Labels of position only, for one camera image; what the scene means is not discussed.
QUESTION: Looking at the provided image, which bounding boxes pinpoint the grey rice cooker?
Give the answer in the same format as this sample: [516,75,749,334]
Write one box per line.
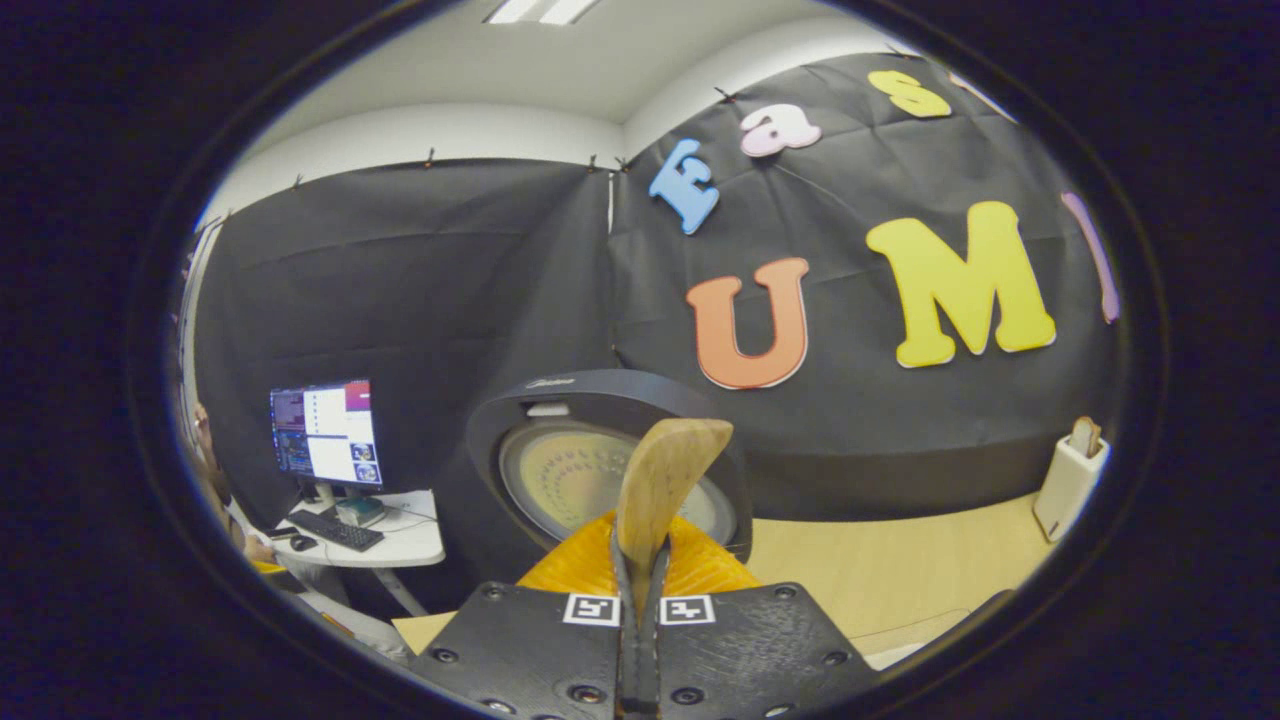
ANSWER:
[440,368,754,611]

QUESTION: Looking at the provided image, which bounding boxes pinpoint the computer monitor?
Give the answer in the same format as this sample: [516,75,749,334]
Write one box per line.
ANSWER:
[269,378,384,491]

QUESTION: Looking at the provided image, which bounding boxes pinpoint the wooden spoon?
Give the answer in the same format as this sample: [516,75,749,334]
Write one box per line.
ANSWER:
[612,418,736,611]

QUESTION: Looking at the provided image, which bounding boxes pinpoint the ceiling light panel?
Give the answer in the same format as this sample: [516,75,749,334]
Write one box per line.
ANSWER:
[485,0,601,26]

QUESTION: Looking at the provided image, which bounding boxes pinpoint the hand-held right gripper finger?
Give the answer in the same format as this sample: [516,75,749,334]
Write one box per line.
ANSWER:
[640,512,881,720]
[410,512,641,720]

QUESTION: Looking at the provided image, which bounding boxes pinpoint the white side table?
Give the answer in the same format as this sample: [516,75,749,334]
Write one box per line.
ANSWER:
[262,488,447,616]

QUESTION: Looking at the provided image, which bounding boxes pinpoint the white toaster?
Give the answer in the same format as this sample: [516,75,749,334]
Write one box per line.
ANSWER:
[1033,432,1111,544]

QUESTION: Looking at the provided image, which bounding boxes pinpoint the black keyboard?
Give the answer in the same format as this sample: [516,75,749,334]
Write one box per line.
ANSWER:
[286,508,385,553]

